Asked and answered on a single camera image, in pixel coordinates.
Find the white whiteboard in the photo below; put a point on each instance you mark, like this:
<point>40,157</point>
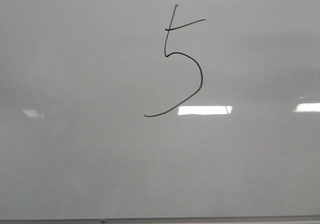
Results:
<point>159,108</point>

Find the grey whiteboard bottom rail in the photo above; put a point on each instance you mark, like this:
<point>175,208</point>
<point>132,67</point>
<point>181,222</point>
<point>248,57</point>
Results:
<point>230,219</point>

